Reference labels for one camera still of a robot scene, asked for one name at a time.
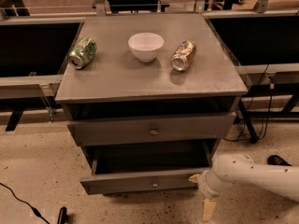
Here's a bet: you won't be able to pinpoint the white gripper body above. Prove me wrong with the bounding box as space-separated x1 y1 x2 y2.
198 169 233 199

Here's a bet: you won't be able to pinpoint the grey drawer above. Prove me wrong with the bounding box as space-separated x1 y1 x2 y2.
80 139 214 195
68 112 235 147

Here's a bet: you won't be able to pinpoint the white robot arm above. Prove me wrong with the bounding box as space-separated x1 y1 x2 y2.
188 154 299 223

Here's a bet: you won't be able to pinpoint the grey top drawer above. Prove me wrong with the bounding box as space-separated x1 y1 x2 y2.
68 112 235 147

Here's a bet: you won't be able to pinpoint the grey wooden drawer cabinet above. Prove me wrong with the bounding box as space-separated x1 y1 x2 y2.
55 13 249 147

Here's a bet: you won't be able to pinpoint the black shoe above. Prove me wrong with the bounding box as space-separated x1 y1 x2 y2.
267 155 289 166

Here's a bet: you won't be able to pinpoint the orange soda can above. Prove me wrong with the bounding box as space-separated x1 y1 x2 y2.
170 40 196 72

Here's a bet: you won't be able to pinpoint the black cylindrical object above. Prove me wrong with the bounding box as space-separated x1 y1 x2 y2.
57 206 68 224

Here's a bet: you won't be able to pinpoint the white bowl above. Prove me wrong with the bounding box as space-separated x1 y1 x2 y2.
128 33 164 63

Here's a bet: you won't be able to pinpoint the right metal railing barrier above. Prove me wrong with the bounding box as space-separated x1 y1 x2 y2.
204 10 299 144

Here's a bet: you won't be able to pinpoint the metal railing barrier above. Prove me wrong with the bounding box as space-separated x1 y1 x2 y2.
204 10 299 144
0 16 84 132

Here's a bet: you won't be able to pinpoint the green soda can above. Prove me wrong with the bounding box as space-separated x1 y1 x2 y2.
68 37 97 69

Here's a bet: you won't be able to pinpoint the left metal railing barrier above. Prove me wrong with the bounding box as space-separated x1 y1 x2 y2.
0 16 84 132

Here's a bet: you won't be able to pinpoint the black cables at right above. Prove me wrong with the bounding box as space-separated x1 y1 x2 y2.
222 63 275 143

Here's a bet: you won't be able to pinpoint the black floor cable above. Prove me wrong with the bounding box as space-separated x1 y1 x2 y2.
0 181 51 224

